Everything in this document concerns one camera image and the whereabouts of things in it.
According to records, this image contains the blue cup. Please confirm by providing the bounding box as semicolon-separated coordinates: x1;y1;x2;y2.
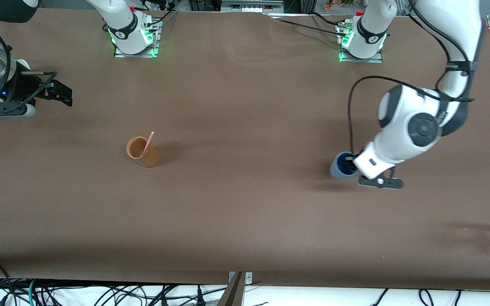
330;152;358;179

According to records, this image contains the pink chopstick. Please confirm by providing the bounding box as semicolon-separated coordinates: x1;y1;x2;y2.
142;131;155;157

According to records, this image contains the brown cylindrical cup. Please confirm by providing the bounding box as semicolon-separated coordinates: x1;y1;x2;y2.
126;136;161;168

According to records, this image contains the power strip with plugs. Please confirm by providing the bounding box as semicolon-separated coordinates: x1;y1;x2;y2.
141;0;175;12

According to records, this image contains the grey metal device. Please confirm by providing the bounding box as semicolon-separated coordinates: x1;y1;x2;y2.
220;0;285;13

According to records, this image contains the black cable on table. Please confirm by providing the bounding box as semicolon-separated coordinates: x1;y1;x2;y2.
266;13;348;39

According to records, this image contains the metal table bracket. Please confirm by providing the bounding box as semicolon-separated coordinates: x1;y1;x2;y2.
228;271;253;286

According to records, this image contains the dark metal post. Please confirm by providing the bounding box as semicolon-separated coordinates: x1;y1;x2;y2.
217;272;245;306

